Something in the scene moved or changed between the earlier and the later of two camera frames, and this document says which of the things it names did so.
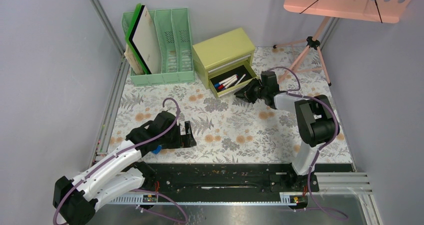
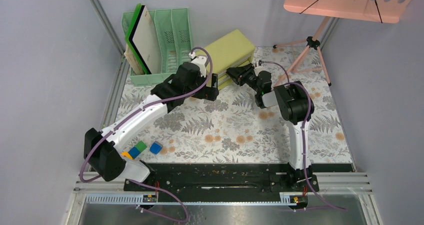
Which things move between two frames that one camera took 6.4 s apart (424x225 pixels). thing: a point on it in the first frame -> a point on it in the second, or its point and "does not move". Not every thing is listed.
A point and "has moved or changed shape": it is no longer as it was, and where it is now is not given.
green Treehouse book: (133, 63) does not move
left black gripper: (183, 141) -> (210, 93)
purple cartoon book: (132, 61) does not move
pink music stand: (385, 3) does not move
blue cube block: (156, 151) does not move
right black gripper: (246, 94) -> (239, 74)
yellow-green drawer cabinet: (225, 63) has moved or changed shape
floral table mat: (230, 129) does not move
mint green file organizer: (172, 30) does not move
